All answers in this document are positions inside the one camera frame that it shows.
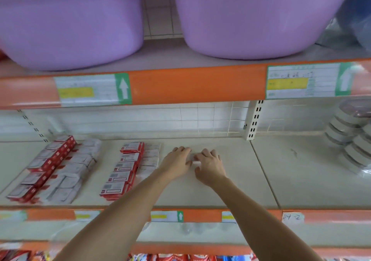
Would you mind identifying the large label with green arrow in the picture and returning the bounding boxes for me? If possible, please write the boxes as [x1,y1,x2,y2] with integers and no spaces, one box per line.
[54,72,132,107]
[266,62,371,100]

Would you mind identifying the person's left hand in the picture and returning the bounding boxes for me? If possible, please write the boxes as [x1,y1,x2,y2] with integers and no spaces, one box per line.
[157,147,193,180]

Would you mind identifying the white handwritten label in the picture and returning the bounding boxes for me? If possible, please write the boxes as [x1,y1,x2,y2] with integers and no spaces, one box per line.
[282,212,305,224]

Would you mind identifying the person's left forearm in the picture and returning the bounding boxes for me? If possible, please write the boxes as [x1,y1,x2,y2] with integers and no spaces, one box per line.
[55,168,175,261]

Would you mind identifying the purple plastic basin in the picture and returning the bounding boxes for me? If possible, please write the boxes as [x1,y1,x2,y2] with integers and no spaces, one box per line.
[170,0,359,60]
[0,0,146,71]

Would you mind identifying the person's right hand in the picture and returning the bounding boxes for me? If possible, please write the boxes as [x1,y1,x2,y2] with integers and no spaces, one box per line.
[193,148,228,187]

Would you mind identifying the stacks of wrapped containers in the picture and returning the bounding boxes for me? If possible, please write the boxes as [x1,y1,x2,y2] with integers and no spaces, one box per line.
[323,98,371,178]

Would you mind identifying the white perforated shelf upright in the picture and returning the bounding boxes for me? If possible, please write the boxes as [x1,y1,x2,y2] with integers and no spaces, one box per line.
[245,99,264,141]
[17,108,50,143]

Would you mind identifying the cluster of clear glasses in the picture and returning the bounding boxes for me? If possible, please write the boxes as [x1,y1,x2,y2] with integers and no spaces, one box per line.
[180,222,218,235]

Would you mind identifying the person's right forearm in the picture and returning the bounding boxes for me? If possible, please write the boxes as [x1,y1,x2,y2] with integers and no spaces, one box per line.
[211,176,322,261]

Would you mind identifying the blue plastic bag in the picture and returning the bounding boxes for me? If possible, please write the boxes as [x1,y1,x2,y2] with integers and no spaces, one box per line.
[336,0,371,53]

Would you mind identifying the white shelf with orange edges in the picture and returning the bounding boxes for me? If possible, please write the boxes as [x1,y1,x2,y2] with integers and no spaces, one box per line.
[0,38,371,261]

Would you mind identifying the pile of large red bags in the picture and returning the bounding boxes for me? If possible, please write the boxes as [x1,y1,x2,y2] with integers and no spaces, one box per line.
[130,252,259,261]

